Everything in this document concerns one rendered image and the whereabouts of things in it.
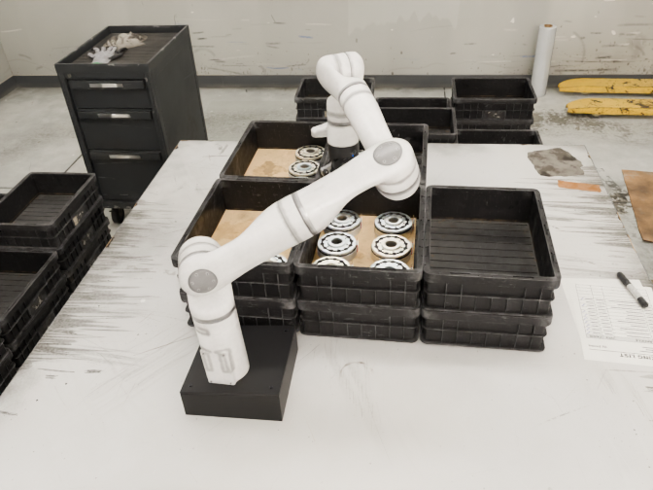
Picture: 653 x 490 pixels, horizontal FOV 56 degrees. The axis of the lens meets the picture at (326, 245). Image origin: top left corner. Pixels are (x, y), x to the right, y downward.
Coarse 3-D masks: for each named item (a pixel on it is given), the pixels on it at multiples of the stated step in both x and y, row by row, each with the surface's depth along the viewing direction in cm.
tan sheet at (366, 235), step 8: (360, 216) 176; (368, 216) 175; (376, 216) 175; (368, 224) 172; (360, 232) 169; (368, 232) 169; (360, 240) 166; (368, 240) 166; (408, 240) 165; (360, 248) 163; (368, 248) 163; (360, 256) 160; (368, 256) 160; (360, 264) 157; (368, 264) 157; (408, 264) 156
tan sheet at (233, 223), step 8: (224, 216) 179; (232, 216) 179; (240, 216) 179; (248, 216) 178; (256, 216) 178; (224, 224) 176; (232, 224) 175; (240, 224) 175; (248, 224) 175; (216, 232) 172; (224, 232) 172; (232, 232) 172; (240, 232) 172; (216, 240) 169; (224, 240) 169; (288, 256) 161
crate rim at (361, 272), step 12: (420, 204) 160; (420, 216) 156; (420, 228) 154; (420, 240) 147; (300, 252) 146; (420, 252) 146; (300, 264) 142; (312, 264) 141; (324, 264) 141; (420, 264) 140; (336, 276) 141; (348, 276) 140; (360, 276) 140; (372, 276) 139; (384, 276) 139; (396, 276) 138; (408, 276) 138; (420, 276) 138
